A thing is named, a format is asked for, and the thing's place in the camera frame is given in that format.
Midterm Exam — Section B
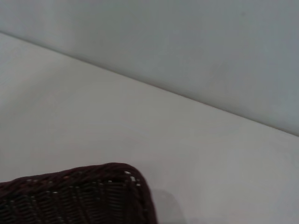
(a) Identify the dark brown woven basket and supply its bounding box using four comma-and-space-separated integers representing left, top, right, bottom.
0, 162, 160, 224

